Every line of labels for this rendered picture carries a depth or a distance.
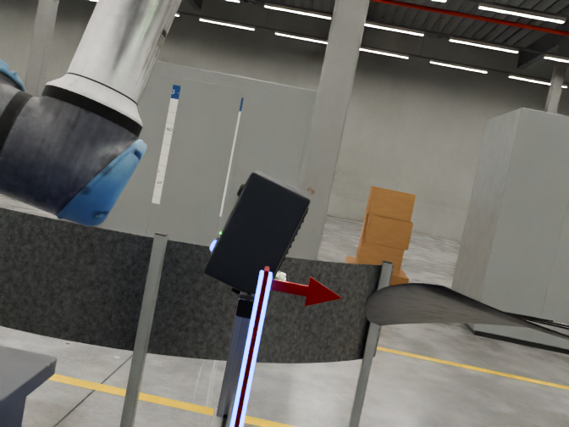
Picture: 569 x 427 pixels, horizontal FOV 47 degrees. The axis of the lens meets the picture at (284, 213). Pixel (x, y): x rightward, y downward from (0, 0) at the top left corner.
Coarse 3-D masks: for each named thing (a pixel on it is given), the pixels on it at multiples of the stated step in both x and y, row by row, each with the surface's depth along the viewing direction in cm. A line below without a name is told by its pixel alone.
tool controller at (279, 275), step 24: (240, 192) 112; (264, 192) 109; (288, 192) 109; (240, 216) 109; (264, 216) 110; (288, 216) 110; (240, 240) 110; (264, 240) 110; (288, 240) 110; (216, 264) 110; (240, 264) 110; (264, 264) 110; (240, 288) 110
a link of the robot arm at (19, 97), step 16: (0, 64) 73; (0, 80) 72; (16, 80) 75; (0, 96) 70; (16, 96) 71; (32, 96) 73; (0, 112) 69; (16, 112) 70; (0, 128) 69; (0, 144) 69
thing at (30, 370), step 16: (0, 352) 76; (16, 352) 78; (32, 352) 79; (0, 368) 72; (16, 368) 73; (32, 368) 74; (48, 368) 76; (0, 384) 68; (16, 384) 69; (32, 384) 72; (0, 400) 64; (16, 400) 68; (0, 416) 65; (16, 416) 72
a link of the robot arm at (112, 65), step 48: (144, 0) 74; (96, 48) 73; (144, 48) 75; (48, 96) 72; (96, 96) 71; (48, 144) 70; (96, 144) 71; (144, 144) 76; (0, 192) 73; (48, 192) 71; (96, 192) 71
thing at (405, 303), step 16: (384, 288) 50; (400, 288) 48; (416, 288) 46; (432, 288) 44; (448, 288) 43; (368, 304) 58; (384, 304) 57; (400, 304) 55; (416, 304) 53; (432, 304) 51; (448, 304) 48; (464, 304) 45; (480, 304) 44; (368, 320) 64; (384, 320) 64; (400, 320) 63; (416, 320) 63; (432, 320) 62; (448, 320) 61; (464, 320) 60; (480, 320) 58; (496, 320) 53; (512, 320) 45; (528, 320) 52; (544, 320) 54; (560, 336) 46
